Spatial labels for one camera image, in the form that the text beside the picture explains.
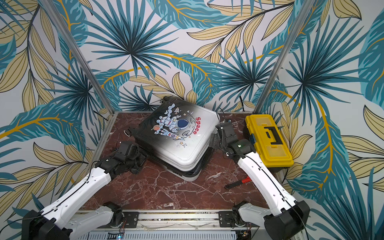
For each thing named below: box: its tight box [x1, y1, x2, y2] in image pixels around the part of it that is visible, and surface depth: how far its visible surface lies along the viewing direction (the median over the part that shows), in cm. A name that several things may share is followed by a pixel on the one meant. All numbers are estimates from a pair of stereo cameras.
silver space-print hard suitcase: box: [123, 96, 220, 182], surface depth 83 cm
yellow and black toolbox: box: [243, 114, 294, 171], surface depth 89 cm
